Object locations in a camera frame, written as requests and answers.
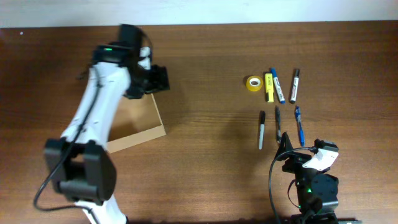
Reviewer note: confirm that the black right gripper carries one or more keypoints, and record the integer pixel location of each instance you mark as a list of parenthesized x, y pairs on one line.
[(297, 160)]

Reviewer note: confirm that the black ballpoint pen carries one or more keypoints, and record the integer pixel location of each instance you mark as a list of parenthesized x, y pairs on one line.
[(278, 125)]

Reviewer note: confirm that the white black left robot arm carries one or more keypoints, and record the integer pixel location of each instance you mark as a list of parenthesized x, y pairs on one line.
[(81, 173)]

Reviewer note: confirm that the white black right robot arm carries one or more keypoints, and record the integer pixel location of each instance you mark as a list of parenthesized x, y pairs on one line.
[(316, 190)]

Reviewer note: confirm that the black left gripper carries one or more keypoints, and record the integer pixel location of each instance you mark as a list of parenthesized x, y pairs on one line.
[(160, 81)]

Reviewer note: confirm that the yellow tape roll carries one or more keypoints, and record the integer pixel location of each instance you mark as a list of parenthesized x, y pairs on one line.
[(254, 83)]

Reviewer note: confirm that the blue ballpoint pen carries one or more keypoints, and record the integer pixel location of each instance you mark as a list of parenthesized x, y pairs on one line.
[(300, 127)]

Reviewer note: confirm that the blue whiteboard marker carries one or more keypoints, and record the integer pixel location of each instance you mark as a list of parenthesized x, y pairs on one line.
[(277, 86)]

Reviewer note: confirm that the yellow highlighter marker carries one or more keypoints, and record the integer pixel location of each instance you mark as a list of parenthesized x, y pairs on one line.
[(269, 87)]

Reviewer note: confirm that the brown cardboard box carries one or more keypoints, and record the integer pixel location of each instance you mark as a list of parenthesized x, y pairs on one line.
[(136, 121)]

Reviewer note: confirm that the black whiteboard marker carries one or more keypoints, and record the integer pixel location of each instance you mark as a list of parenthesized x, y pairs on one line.
[(295, 84)]

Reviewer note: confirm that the grey black permanent marker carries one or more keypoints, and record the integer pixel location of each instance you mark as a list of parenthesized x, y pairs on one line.
[(261, 129)]

